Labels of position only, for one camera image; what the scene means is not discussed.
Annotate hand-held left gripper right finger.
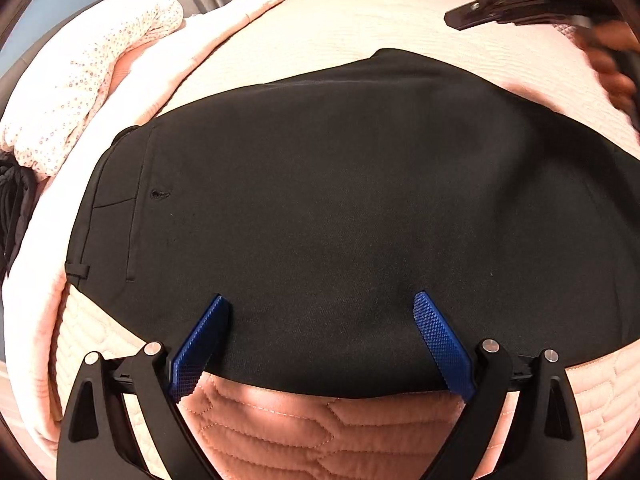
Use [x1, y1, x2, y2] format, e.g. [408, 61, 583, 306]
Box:
[412, 290, 588, 480]

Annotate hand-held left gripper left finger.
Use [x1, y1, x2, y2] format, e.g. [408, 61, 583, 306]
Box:
[57, 294, 232, 480]

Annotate black pants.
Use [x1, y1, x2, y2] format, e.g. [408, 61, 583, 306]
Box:
[64, 48, 640, 398]

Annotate person's right hand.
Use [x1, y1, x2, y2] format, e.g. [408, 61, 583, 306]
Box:
[582, 22, 638, 121]

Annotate pink quilted bedspread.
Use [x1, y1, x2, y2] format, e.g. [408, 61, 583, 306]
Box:
[0, 0, 640, 480]

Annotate black knitted cloth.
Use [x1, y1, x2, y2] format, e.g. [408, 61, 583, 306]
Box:
[0, 152, 38, 278]

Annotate white dotted pillow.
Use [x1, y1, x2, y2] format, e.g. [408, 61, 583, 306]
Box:
[0, 0, 186, 178]

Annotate light pink folded blanket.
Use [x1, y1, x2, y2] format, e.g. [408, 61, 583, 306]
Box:
[0, 0, 296, 456]

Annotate dark headboard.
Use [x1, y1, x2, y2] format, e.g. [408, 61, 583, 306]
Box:
[0, 15, 68, 98]

